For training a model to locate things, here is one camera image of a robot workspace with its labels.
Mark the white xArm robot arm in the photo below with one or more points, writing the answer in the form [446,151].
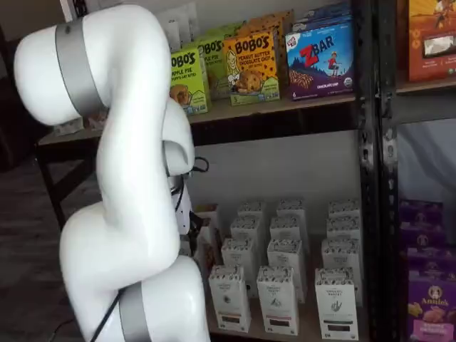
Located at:
[132,107]

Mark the white pouch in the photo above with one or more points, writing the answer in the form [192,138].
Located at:
[178,25]

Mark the blue Zbar box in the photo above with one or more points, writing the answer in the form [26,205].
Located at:
[320,64]
[320,18]

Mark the purple Annie's box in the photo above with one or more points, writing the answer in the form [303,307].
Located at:
[424,235]
[432,310]
[431,258]
[420,210]

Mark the yellow Bobo's peanut butter box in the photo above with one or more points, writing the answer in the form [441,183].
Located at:
[274,21]
[249,67]

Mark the white box dark strip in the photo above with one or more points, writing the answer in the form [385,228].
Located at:
[342,253]
[343,228]
[336,306]
[343,208]

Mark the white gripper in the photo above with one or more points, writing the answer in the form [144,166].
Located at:
[185,217]

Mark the green Bobo's apple pie box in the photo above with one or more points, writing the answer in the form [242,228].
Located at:
[213,64]
[189,82]
[221,30]

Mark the white box pink strip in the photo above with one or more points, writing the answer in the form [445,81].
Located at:
[285,253]
[278,303]
[290,206]
[288,226]

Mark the black metal shelf frame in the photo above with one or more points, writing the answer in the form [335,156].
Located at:
[389,213]
[367,178]

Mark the orange box with window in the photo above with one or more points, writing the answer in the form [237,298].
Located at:
[431,35]

